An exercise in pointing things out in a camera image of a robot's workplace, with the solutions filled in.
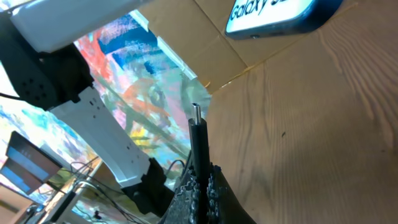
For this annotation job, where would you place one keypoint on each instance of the laptop screen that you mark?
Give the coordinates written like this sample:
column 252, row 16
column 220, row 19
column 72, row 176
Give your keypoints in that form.
column 27, row 166

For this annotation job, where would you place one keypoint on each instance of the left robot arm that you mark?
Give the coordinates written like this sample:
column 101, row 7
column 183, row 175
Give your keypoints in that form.
column 47, row 70

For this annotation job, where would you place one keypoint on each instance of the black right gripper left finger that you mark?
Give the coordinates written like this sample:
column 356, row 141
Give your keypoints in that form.
column 184, row 206

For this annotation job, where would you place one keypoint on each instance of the colourful painted backdrop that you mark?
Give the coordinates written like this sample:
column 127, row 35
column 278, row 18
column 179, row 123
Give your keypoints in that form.
column 148, row 94

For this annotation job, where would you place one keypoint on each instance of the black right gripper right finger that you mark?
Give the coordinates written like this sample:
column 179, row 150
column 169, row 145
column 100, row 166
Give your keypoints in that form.
column 223, row 205

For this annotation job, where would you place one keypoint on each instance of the blue Galaxy smartphone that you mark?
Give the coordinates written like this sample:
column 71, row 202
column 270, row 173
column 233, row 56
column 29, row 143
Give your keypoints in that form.
column 253, row 19

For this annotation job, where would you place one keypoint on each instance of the cardboard side panel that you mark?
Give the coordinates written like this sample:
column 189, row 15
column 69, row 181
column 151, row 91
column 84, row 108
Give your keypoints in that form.
column 195, row 30

